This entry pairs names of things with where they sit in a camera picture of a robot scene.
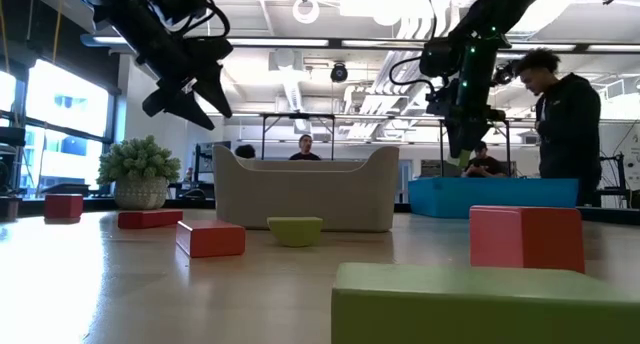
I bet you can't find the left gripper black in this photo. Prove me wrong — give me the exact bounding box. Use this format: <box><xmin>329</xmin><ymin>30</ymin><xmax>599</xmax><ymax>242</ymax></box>
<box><xmin>133</xmin><ymin>32</ymin><xmax>236</xmax><ymax>132</ymax></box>

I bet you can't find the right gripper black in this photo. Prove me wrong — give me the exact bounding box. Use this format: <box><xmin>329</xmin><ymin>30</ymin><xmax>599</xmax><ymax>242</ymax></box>
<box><xmin>424</xmin><ymin>77</ymin><xmax>506</xmax><ymax>159</ymax></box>

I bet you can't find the orange wooden cube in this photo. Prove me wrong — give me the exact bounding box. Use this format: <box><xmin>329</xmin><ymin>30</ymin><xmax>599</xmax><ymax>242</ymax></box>
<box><xmin>468</xmin><ymin>205</ymin><xmax>586</xmax><ymax>275</ymax></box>

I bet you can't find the long thin red block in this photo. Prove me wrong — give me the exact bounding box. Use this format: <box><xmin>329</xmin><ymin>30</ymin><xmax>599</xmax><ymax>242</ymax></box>
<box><xmin>117</xmin><ymin>208</ymin><xmax>185</xmax><ymax>230</ymax></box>

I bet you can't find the orange rectangular wooden block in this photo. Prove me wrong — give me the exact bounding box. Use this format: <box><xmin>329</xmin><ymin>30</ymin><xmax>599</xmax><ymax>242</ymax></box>
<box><xmin>175</xmin><ymin>219</ymin><xmax>247</xmax><ymax>259</ymax></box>

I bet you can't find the green bowl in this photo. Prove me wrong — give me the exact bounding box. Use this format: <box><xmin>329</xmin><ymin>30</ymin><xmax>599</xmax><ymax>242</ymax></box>
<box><xmin>266</xmin><ymin>216</ymin><xmax>325</xmax><ymax>249</ymax></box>

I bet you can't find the red wooden cube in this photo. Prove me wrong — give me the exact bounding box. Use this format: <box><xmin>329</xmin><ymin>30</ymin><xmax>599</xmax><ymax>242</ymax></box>
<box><xmin>43</xmin><ymin>193</ymin><xmax>85</xmax><ymax>221</ymax></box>

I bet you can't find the green rectangular wooden block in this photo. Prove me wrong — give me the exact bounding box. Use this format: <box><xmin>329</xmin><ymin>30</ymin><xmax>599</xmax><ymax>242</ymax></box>
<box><xmin>330</xmin><ymin>262</ymin><xmax>640</xmax><ymax>344</ymax></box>

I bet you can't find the blue plastic bin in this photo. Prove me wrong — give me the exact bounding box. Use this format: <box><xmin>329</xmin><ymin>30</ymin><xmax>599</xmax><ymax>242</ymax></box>
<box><xmin>407</xmin><ymin>176</ymin><xmax>581</xmax><ymax>220</ymax></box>

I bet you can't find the black track spotlight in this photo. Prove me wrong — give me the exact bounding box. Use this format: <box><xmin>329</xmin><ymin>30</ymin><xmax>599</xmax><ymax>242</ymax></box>
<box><xmin>492</xmin><ymin>58</ymin><xmax>519</xmax><ymax>88</ymax></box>

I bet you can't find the green plant in white pot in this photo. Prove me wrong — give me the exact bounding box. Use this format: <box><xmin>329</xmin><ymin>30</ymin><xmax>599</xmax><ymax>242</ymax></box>
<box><xmin>96</xmin><ymin>135</ymin><xmax>182</xmax><ymax>211</ymax></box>

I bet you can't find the white ceiling light strip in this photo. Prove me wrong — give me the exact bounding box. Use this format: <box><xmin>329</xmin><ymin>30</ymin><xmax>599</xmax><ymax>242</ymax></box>
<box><xmin>227</xmin><ymin>37</ymin><xmax>330</xmax><ymax>48</ymax></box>
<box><xmin>341</xmin><ymin>38</ymin><xmax>426</xmax><ymax>49</ymax></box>
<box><xmin>504</xmin><ymin>42</ymin><xmax>576</xmax><ymax>52</ymax></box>
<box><xmin>587</xmin><ymin>43</ymin><xmax>640</xmax><ymax>53</ymax></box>
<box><xmin>92</xmin><ymin>35</ymin><xmax>139</xmax><ymax>46</ymax></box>

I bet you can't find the large office window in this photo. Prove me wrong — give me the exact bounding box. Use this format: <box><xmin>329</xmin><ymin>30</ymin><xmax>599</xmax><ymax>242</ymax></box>
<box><xmin>0</xmin><ymin>58</ymin><xmax>121</xmax><ymax>193</ymax></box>

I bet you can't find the grey plastic bin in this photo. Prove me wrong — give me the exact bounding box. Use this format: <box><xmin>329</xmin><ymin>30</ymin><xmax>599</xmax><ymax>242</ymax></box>
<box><xmin>211</xmin><ymin>143</ymin><xmax>401</xmax><ymax>234</ymax></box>

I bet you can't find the black equipment stand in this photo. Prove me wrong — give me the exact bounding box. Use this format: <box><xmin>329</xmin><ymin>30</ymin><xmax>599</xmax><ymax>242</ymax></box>
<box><xmin>599</xmin><ymin>152</ymin><xmax>629</xmax><ymax>209</ymax></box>

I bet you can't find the white printed poster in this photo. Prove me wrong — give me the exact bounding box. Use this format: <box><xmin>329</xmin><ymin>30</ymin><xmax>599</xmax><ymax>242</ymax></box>
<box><xmin>624</xmin><ymin>133</ymin><xmax>640</xmax><ymax>191</ymax></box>

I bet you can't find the black metal frame stand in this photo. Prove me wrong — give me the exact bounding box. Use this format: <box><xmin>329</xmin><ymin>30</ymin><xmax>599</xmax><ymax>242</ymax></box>
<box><xmin>438</xmin><ymin>116</ymin><xmax>512</xmax><ymax>178</ymax></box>
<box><xmin>259</xmin><ymin>112</ymin><xmax>336</xmax><ymax>161</ymax></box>

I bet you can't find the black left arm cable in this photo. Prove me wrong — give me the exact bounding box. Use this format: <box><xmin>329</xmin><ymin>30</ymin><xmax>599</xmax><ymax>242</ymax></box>
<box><xmin>174</xmin><ymin>0</ymin><xmax>232</xmax><ymax>39</ymax></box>

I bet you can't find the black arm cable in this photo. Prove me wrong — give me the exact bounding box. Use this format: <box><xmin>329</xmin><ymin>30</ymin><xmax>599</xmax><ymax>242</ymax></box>
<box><xmin>388</xmin><ymin>55</ymin><xmax>432</xmax><ymax>94</ymax></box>
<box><xmin>174</xmin><ymin>0</ymin><xmax>232</xmax><ymax>39</ymax></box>

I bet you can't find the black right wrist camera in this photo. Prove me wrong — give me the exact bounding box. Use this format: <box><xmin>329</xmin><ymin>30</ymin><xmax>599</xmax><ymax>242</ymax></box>
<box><xmin>418</xmin><ymin>37</ymin><xmax>452</xmax><ymax>79</ymax></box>

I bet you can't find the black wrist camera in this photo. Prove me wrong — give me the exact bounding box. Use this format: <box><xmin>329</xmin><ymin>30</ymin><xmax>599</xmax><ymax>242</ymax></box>
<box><xmin>149</xmin><ymin>0</ymin><xmax>212</xmax><ymax>29</ymax></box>
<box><xmin>418</xmin><ymin>37</ymin><xmax>452</xmax><ymax>79</ymax></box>

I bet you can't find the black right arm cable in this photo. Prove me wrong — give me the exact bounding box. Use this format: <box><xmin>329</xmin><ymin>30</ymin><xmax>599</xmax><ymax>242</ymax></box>
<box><xmin>388</xmin><ymin>55</ymin><xmax>432</xmax><ymax>94</ymax></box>

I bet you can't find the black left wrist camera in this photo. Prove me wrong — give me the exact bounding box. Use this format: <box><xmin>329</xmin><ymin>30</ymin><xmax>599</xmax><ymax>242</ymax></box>
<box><xmin>149</xmin><ymin>0</ymin><xmax>212</xmax><ymax>29</ymax></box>

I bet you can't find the black aluminium table frame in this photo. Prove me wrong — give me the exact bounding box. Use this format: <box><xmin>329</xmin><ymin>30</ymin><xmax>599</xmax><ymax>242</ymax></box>
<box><xmin>0</xmin><ymin>196</ymin><xmax>640</xmax><ymax>225</ymax></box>

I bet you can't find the white ceiling ring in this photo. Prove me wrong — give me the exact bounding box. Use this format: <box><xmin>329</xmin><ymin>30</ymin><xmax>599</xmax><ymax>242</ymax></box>
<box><xmin>292</xmin><ymin>0</ymin><xmax>321</xmax><ymax>25</ymax></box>

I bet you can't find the black round ceiling camera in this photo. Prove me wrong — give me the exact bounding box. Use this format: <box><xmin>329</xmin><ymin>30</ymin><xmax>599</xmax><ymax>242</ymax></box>
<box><xmin>329</xmin><ymin>62</ymin><xmax>350</xmax><ymax>84</ymax></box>

